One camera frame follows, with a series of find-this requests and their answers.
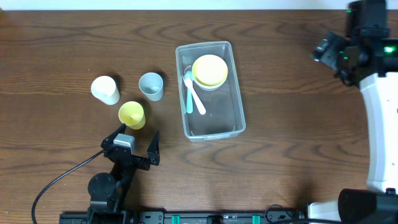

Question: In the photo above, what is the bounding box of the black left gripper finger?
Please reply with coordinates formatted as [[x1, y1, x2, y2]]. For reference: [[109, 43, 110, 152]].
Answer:
[[147, 131, 160, 166], [101, 123, 126, 149]]

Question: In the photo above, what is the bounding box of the mint green plastic spoon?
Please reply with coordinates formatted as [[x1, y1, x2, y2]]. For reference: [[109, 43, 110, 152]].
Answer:
[[185, 70, 193, 114]]

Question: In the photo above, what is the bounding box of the white plastic fork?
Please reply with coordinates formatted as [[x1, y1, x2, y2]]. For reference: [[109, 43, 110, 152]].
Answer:
[[183, 71, 206, 115]]

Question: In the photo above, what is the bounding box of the white plastic bowl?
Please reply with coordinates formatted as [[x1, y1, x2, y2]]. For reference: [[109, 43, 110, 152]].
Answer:
[[193, 79, 225, 91]]

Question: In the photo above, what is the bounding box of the yellow plastic bowl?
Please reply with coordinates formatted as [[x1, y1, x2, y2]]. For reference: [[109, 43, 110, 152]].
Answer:
[[192, 55, 228, 86]]

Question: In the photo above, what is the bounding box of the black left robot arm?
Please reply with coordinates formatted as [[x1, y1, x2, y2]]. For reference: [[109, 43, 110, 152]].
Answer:
[[88, 124, 160, 223]]

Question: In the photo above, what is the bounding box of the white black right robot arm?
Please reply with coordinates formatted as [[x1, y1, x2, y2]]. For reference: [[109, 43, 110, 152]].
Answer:
[[303, 0, 397, 223]]

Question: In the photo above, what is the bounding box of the clear plastic container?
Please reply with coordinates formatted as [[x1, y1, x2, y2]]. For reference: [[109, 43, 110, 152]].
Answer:
[[175, 41, 246, 142]]

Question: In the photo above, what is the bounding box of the yellow plastic cup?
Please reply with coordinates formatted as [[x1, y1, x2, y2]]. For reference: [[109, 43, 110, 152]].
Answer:
[[118, 101, 146, 129]]

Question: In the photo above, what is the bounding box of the white plastic cup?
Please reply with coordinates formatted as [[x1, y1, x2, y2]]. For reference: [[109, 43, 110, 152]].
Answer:
[[91, 76, 120, 105]]

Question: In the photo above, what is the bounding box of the grey plastic cup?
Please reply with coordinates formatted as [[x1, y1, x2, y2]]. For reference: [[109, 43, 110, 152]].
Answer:
[[139, 72, 164, 101]]

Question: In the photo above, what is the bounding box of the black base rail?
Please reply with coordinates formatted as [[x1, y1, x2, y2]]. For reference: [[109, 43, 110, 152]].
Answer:
[[58, 208, 306, 224]]

